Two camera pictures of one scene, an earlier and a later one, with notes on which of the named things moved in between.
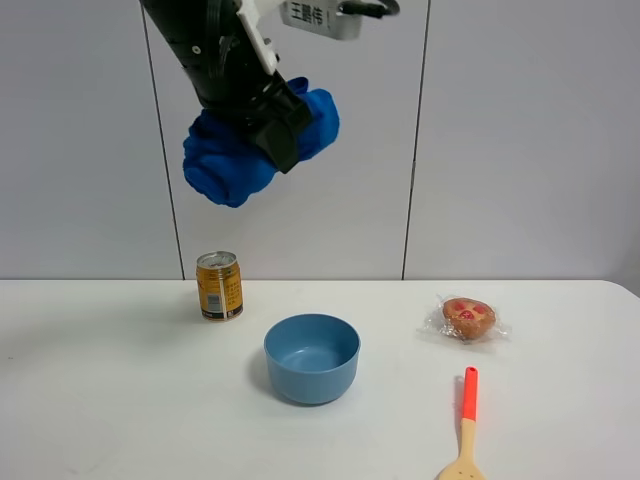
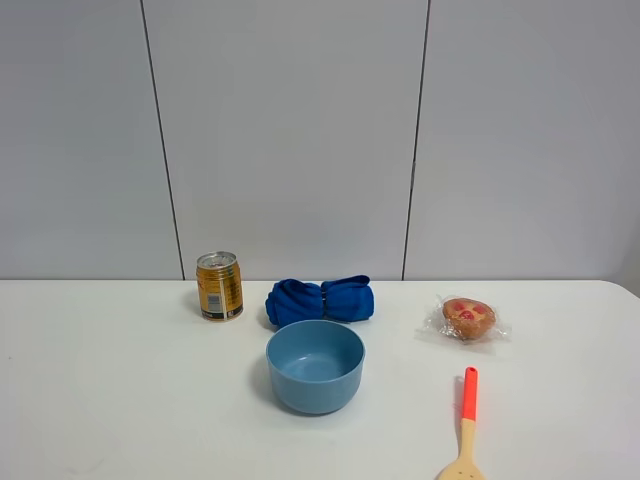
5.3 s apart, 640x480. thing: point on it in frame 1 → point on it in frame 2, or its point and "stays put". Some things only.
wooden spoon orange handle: x=466 y=466 stays put
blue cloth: x=225 y=161 → x=344 y=299
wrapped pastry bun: x=464 y=319 stays put
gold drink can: x=220 y=286 stays put
